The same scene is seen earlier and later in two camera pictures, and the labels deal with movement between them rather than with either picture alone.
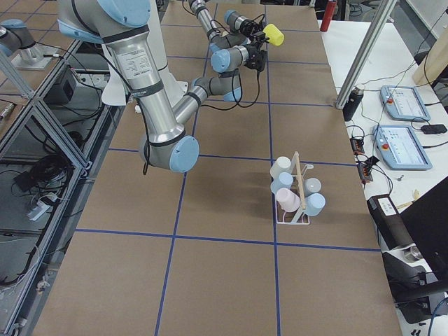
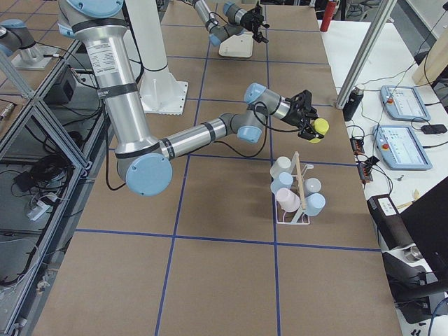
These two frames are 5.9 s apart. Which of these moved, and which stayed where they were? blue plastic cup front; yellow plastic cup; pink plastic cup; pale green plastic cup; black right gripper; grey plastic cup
Moved: black right gripper; yellow plastic cup
Stayed: blue plastic cup front; pale green plastic cup; pink plastic cup; grey plastic cup
